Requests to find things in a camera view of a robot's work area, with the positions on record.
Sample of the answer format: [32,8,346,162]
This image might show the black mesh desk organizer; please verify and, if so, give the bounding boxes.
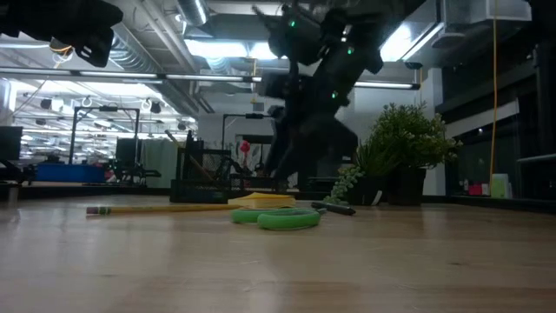
[169,130,283,204]

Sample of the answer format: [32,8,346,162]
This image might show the silver ceiling air duct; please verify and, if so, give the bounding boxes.
[175,0,210,28]

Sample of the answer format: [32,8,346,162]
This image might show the blue storage bin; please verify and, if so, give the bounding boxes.
[35,162,106,183]

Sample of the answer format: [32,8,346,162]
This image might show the black gantry frame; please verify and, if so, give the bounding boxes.
[221,112,273,151]
[68,105,141,166]

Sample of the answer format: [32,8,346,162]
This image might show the yellow pencil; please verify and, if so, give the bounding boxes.
[85,203,242,216]
[163,129,215,183]

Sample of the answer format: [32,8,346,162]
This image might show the bushy green potted plant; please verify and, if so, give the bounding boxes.
[368,102,464,206]

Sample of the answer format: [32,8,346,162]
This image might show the yellow hanging cable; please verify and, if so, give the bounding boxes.
[488,0,500,183]

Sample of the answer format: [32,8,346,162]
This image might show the black pen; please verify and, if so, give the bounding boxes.
[309,200,357,217]

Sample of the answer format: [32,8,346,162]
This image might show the green handled scissors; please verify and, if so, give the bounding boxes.
[229,207,328,232]

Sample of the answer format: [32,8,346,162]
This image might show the yellow sticky note pad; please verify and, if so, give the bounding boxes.
[227,191,297,210]

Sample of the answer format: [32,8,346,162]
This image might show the light green box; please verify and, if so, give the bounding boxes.
[490,172,510,199]

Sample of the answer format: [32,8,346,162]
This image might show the trailing succulent potted plant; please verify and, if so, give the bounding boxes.
[323,143,394,206]

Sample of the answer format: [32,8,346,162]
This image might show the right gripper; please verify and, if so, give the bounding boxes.
[258,71,361,182]

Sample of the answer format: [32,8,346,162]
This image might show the black background monitor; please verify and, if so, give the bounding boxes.
[0,125,23,163]

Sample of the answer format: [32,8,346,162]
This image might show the left arm wrist cable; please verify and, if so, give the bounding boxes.
[48,37,75,66]

